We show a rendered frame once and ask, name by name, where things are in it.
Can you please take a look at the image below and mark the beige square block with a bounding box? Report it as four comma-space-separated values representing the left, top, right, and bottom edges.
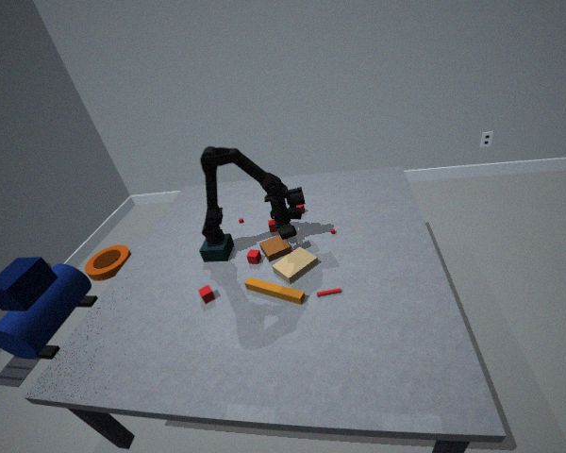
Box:
272, 246, 318, 284

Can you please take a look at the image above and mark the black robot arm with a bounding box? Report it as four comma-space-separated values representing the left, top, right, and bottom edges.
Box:
201, 146, 305, 247

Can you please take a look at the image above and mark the orange long bar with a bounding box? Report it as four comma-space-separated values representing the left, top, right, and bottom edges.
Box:
244, 277, 305, 305

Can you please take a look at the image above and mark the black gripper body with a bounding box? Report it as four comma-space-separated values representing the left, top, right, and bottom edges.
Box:
270, 207, 297, 240

